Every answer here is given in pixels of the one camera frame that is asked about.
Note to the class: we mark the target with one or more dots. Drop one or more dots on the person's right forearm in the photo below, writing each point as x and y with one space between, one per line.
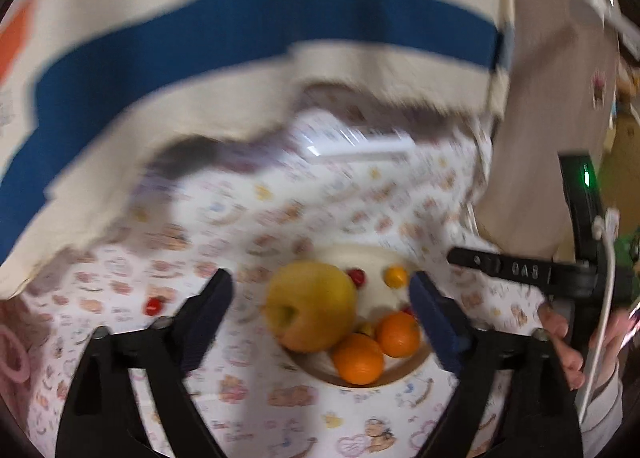
602 403

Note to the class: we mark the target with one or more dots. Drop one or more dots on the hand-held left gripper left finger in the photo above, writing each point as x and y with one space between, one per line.
202 323

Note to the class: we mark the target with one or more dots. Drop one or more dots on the dark red cherry with stem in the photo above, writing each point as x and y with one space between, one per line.
357 278

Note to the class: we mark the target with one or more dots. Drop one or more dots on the cream blue striped blanket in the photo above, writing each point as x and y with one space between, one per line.
200 37

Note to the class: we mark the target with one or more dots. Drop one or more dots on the person's right hand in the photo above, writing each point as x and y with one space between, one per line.
557 333

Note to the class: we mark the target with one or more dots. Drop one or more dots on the red strawberry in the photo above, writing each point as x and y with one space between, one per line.
409 310

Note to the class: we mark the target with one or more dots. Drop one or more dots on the white plastic device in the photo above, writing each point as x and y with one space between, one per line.
360 142

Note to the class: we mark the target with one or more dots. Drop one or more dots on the small yellow orange kumquat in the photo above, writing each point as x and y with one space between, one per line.
395 276

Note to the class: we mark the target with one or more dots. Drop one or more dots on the large orange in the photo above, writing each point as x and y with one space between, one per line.
357 359
398 334

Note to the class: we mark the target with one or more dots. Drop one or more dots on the beige plate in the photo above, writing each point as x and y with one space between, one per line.
380 258

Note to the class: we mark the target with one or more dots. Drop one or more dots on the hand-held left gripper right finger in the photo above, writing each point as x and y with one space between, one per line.
440 328

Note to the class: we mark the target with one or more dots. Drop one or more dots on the red cherry tomato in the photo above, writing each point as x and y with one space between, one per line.
152 305

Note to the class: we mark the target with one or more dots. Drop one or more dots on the bear print bed sheet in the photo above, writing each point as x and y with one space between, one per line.
275 218

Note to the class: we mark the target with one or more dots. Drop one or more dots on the small yellow brown fruit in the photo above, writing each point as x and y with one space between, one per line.
367 330

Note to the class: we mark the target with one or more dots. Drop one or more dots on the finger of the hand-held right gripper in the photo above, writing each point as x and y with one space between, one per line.
500 268

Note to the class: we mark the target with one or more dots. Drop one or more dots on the yellow red apple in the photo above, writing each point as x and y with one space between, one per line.
310 303

